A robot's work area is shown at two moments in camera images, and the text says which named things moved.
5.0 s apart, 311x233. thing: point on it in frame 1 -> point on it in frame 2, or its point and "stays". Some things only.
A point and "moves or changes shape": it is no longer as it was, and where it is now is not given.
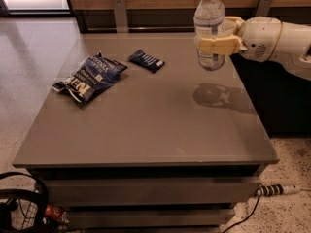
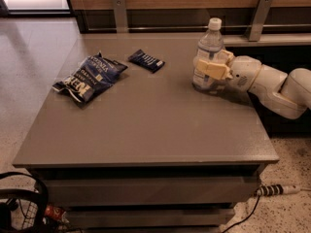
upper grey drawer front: [153, 191] stays
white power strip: [269, 190] stays
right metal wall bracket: [264, 3] stays
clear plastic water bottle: [209, 21] moves or changes shape
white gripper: [259, 38] -> [243, 72]
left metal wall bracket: [120, 15] stays
